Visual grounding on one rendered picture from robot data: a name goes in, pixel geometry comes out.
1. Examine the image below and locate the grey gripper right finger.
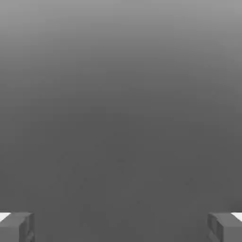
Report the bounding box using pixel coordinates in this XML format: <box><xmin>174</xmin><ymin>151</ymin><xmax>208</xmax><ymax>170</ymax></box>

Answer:
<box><xmin>207</xmin><ymin>212</ymin><xmax>242</xmax><ymax>242</ymax></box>

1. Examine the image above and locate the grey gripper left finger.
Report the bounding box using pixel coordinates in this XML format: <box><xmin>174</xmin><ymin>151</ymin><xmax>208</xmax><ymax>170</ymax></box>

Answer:
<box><xmin>0</xmin><ymin>212</ymin><xmax>35</xmax><ymax>242</ymax></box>

